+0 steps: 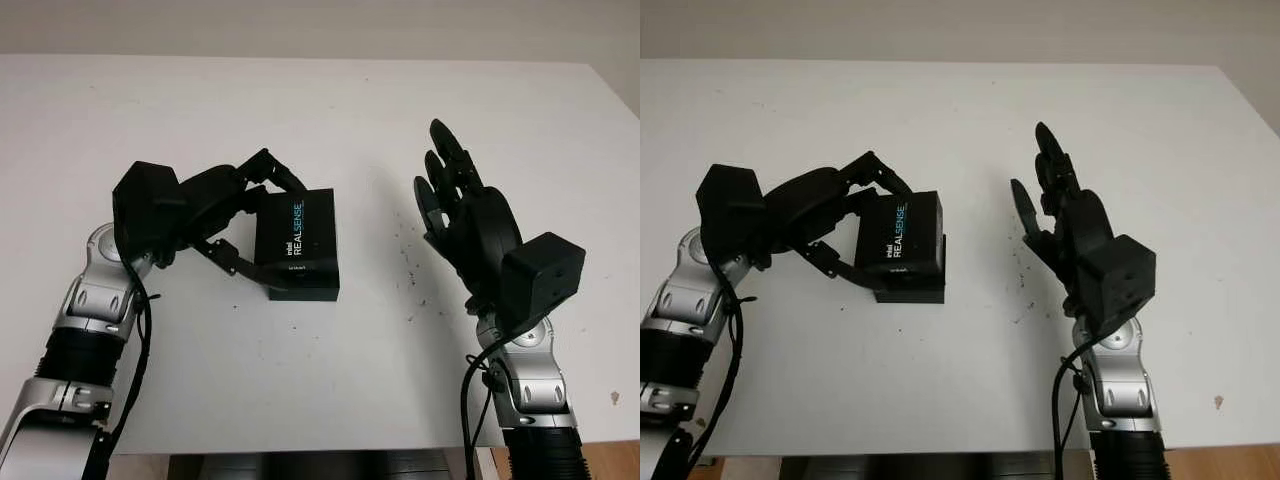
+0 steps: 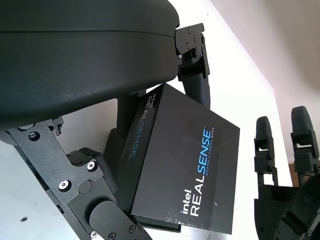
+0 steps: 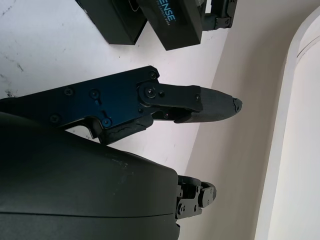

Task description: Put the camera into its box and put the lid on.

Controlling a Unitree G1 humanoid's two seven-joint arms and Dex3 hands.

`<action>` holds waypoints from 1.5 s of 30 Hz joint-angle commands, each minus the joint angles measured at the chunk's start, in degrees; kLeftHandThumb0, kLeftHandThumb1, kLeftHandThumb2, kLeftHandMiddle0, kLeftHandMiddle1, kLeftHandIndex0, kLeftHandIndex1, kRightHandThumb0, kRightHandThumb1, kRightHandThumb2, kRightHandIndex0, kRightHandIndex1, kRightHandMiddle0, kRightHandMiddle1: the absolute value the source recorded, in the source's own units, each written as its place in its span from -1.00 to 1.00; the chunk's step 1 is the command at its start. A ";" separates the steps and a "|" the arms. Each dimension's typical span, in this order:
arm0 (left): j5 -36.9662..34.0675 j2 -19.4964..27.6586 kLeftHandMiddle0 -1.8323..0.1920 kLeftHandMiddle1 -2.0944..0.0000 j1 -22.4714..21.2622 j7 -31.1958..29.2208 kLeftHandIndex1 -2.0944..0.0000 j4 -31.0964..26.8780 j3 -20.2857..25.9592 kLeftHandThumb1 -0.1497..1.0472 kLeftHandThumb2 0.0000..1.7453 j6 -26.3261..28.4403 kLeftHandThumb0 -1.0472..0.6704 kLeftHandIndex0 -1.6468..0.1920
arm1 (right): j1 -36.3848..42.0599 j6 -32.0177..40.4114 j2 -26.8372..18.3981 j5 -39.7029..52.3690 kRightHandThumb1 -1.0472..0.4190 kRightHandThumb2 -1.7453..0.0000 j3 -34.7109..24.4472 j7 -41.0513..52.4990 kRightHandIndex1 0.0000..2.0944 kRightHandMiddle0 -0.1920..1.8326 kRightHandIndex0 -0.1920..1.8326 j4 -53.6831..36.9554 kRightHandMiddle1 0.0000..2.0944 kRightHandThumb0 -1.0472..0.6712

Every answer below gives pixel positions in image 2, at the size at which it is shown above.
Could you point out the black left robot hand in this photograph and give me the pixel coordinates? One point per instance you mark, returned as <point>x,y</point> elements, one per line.
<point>75,62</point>

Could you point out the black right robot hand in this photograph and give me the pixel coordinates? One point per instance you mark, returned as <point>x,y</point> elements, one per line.
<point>282,205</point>

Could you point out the black RealSense box lid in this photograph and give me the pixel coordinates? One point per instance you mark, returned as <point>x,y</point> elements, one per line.
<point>180,162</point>

